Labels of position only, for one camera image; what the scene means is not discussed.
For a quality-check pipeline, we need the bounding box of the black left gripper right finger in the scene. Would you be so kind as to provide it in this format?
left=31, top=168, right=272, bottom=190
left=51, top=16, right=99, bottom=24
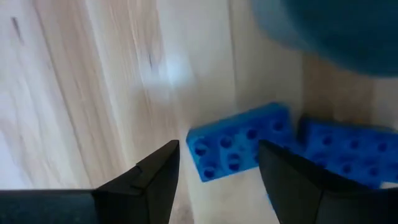
left=258, top=139, right=398, bottom=224

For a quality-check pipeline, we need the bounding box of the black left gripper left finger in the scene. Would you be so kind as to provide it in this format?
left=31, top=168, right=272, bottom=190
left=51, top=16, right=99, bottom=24
left=0, top=139, right=180, bottom=224

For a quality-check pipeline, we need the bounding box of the blue long toy brick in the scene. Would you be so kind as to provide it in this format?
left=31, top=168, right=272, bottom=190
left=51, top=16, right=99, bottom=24
left=297, top=117, right=398, bottom=190
left=185, top=101, right=295, bottom=183

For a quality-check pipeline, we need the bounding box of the teal plastic bin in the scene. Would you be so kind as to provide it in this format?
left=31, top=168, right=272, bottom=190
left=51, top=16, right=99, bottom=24
left=250, top=0, right=398, bottom=78

